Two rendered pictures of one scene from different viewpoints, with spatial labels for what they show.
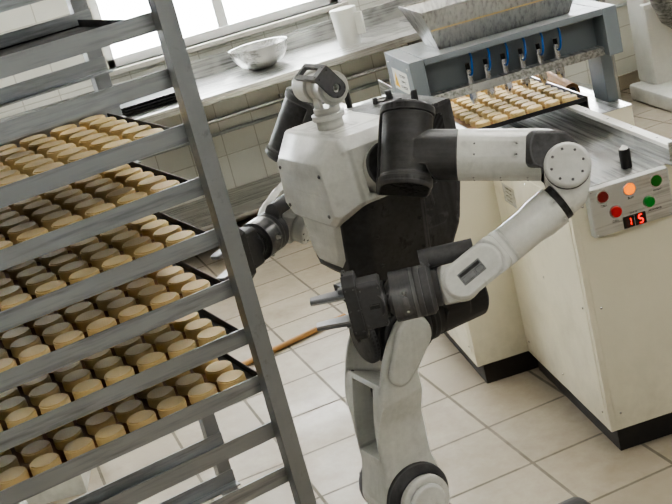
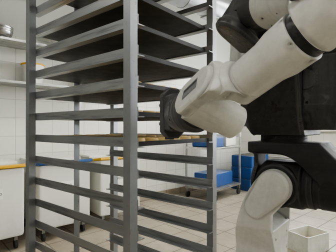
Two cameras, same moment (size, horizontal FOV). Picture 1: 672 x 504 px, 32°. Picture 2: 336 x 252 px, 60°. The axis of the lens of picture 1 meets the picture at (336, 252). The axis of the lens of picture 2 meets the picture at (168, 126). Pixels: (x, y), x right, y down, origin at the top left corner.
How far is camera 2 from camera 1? 185 cm
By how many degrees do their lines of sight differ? 65
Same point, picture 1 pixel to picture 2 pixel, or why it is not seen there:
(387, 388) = (242, 212)
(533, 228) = (253, 54)
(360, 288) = (165, 97)
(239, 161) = not seen: outside the picture
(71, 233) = (86, 35)
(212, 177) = (125, 12)
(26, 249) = (74, 39)
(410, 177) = (221, 20)
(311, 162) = not seen: hidden behind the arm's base
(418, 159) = (234, 6)
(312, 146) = not seen: hidden behind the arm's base
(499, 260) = (204, 80)
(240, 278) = (125, 73)
